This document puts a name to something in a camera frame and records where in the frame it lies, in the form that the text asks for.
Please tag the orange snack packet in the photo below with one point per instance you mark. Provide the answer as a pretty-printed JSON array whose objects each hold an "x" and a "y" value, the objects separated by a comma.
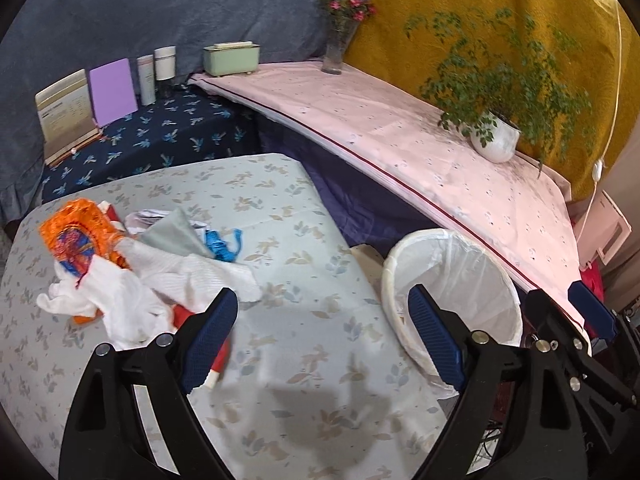
[{"x": 75, "y": 220}]

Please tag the white bin with plastic liner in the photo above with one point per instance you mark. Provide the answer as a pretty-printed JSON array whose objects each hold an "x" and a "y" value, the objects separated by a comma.
[{"x": 450, "y": 260}]

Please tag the crumpled white paper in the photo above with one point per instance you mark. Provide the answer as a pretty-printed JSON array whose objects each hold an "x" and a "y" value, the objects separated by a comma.
[{"x": 142, "y": 220}]

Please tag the white paper towel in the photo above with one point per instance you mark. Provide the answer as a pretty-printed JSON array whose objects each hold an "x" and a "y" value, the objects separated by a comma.
[{"x": 130, "y": 305}]

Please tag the pale green tissue box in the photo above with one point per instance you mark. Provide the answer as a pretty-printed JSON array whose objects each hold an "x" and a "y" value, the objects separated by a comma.
[{"x": 230, "y": 62}]

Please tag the glass vase with pink flowers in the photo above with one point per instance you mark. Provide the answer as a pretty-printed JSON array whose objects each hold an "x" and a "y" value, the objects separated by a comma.
[{"x": 332, "y": 57}]

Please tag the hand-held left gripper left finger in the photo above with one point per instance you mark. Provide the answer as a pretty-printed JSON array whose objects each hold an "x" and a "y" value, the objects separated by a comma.
[{"x": 212, "y": 340}]

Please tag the pink tablecloth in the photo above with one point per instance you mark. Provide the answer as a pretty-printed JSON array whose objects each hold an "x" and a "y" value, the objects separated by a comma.
[{"x": 400, "y": 125}]

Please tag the purple notebook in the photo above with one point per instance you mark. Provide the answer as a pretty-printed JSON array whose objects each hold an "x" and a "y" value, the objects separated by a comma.
[{"x": 112, "y": 92}]

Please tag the green plant in white pot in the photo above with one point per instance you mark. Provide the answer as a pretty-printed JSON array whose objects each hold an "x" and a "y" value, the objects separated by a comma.
[{"x": 495, "y": 135}]

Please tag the navy leaf print cloth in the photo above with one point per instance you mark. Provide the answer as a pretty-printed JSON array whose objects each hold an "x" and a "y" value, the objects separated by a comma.
[{"x": 175, "y": 130}]

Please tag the slim white bottle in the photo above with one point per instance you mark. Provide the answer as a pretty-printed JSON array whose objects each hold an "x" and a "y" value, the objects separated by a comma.
[{"x": 146, "y": 80}]

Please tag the red bag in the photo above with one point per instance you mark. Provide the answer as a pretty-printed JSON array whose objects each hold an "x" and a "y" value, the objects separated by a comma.
[{"x": 592, "y": 277}]

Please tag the red paper cup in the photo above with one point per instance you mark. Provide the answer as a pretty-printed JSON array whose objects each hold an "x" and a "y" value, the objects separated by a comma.
[{"x": 181, "y": 317}]

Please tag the dark purple cloth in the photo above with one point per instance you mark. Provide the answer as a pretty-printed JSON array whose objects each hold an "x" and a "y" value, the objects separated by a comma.
[{"x": 350, "y": 200}]

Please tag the white jar with dark base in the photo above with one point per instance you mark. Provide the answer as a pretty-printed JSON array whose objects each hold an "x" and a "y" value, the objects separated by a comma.
[{"x": 165, "y": 62}]

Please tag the grey cloth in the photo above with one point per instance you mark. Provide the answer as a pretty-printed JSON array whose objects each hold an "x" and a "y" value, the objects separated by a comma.
[{"x": 172, "y": 235}]

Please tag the beige open booklet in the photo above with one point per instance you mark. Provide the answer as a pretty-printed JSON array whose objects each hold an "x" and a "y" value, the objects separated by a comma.
[{"x": 62, "y": 110}]

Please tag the pale rabbit print tablecloth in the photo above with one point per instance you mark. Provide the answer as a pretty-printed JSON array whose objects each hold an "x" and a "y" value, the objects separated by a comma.
[{"x": 300, "y": 210}]

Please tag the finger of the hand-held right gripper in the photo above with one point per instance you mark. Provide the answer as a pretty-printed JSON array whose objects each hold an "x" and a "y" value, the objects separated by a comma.
[
  {"x": 592, "y": 310},
  {"x": 550, "y": 310}
]

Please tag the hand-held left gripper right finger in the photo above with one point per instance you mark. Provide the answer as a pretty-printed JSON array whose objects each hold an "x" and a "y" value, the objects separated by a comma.
[{"x": 435, "y": 340}]

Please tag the blue-grey blanket backdrop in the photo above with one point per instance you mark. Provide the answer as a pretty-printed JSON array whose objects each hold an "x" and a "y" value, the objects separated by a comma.
[{"x": 150, "y": 5}]

